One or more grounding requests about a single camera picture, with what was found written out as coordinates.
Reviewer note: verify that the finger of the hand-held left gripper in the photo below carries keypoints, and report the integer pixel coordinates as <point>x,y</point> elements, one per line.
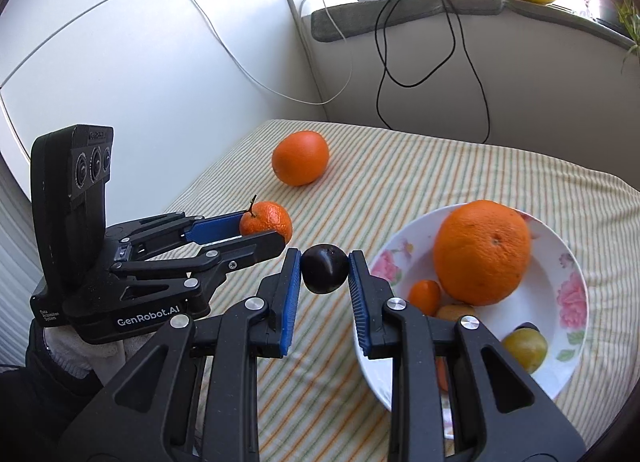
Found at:
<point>215,229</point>
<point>250,247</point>

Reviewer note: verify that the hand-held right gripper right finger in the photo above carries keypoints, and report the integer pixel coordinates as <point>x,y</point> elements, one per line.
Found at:
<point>357,302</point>

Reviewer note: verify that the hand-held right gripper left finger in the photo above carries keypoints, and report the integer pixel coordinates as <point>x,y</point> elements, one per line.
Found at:
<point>290,302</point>

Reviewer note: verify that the stemmed tangerine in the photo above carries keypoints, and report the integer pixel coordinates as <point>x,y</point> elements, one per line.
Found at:
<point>267,222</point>

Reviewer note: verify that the dark purple plum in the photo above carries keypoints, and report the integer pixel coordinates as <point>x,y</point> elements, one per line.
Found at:
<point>324,268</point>

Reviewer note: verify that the small tangerine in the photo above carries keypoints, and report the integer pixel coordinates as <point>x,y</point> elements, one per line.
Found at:
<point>425,297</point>

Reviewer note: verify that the brown kiwi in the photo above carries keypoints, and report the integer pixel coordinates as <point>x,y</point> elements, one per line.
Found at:
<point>456,313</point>

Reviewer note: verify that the medium orange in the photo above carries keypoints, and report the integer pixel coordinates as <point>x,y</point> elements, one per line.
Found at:
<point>442,374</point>
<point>482,252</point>

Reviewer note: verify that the yellow-green plum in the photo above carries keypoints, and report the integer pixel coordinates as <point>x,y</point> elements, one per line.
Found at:
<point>525,349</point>

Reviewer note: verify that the white floral plate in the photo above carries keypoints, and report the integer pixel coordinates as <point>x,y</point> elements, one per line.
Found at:
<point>560,292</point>

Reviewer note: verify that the person's left forearm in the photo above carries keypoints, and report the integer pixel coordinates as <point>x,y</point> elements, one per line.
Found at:
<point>40,407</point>

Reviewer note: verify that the person's left hand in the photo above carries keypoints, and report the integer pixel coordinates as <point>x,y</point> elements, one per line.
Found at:
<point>80,359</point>

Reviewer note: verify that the large orange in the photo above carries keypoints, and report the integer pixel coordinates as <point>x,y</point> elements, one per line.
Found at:
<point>300,158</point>

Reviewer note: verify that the striped tablecloth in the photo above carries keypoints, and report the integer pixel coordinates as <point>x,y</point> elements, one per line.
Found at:
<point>400,177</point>

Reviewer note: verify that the white refrigerator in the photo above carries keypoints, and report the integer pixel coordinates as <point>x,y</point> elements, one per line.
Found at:
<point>125,67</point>

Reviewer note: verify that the grey sill cover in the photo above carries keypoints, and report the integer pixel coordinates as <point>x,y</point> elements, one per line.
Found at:
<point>425,17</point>

